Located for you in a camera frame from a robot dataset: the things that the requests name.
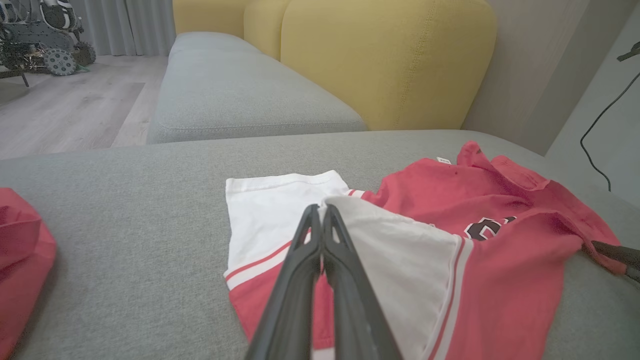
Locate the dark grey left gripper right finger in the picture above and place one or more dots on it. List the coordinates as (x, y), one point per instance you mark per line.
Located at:
(355, 310)

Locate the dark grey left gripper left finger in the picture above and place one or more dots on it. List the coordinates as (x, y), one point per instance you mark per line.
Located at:
(290, 300)

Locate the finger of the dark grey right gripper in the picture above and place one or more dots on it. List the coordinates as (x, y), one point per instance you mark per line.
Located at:
(620, 252)
(634, 274)

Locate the red white sleeveless jersey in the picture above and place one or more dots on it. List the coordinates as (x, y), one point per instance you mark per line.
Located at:
(500, 280)

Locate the red Bulls jersey top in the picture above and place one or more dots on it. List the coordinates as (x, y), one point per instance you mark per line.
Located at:
(25, 260)

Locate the large grey sofa chaise cushion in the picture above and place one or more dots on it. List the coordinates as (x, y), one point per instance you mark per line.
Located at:
(150, 210)

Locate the grey sofa seat cushion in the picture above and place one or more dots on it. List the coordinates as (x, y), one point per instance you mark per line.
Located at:
(240, 100)
(210, 42)

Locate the yellow sofa back cushion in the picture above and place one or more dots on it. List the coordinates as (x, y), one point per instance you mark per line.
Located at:
(390, 65)
(205, 17)
(265, 25)

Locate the grey curtain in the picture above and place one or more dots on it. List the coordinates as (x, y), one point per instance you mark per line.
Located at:
(125, 25)

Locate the black wheeled machine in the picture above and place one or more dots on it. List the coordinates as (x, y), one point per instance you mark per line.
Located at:
(40, 40)

